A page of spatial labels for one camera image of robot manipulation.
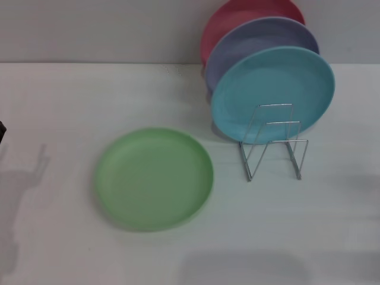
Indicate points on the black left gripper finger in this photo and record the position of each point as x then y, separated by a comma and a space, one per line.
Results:
2, 130

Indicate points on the green plastic plate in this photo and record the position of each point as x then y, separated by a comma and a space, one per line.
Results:
154, 181

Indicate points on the red plastic plate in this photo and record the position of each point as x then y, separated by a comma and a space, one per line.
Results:
237, 13

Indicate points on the cyan plastic plate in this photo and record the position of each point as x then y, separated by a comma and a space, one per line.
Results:
267, 86

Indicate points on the purple plastic plate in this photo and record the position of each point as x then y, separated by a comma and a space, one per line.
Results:
261, 35

